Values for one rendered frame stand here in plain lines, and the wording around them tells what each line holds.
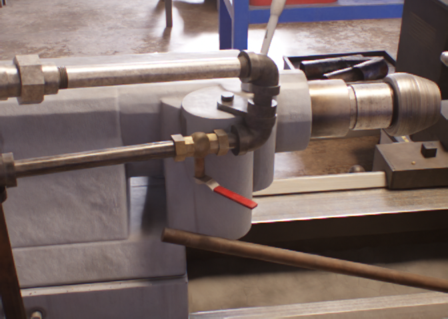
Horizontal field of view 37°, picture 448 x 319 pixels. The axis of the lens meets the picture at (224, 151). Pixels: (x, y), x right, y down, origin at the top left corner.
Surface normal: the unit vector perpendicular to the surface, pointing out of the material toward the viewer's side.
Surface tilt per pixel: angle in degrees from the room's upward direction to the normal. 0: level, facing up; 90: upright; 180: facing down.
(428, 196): 0
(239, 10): 90
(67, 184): 70
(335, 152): 0
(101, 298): 90
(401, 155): 0
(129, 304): 90
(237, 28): 90
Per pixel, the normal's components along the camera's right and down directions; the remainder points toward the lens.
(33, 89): 0.41, 0.61
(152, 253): 0.11, 0.02
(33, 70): 0.43, -0.13
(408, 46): -0.98, 0.10
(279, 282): 0.14, -0.81
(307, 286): -0.11, -0.81
